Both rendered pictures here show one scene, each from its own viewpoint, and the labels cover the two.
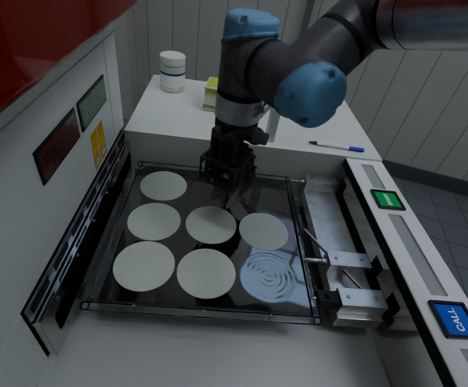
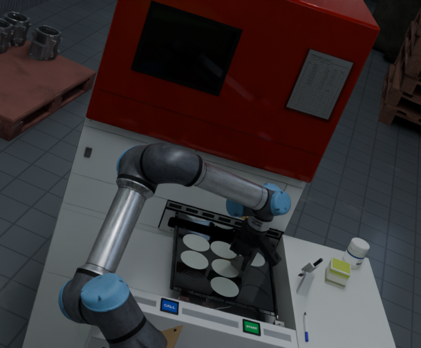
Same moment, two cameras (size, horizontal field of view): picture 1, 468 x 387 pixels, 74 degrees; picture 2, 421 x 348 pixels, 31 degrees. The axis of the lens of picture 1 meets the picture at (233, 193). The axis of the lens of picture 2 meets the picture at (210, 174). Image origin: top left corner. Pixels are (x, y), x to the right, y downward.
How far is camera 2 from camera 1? 2.42 m
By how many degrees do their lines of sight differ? 70
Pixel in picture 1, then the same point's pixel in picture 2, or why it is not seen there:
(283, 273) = (196, 284)
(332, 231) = not seen: hidden behind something
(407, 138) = not seen: outside the picture
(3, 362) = (153, 199)
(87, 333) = (168, 242)
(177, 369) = (153, 262)
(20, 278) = (176, 192)
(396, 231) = (223, 317)
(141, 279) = (189, 240)
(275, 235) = (221, 290)
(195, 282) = (189, 255)
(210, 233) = (218, 266)
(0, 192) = not seen: hidden behind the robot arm
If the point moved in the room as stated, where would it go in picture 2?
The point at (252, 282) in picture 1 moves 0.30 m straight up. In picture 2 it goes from (189, 272) to (218, 199)
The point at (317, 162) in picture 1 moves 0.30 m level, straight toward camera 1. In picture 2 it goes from (291, 322) to (209, 277)
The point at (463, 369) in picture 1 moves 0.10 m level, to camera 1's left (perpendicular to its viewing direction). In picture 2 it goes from (148, 296) to (153, 277)
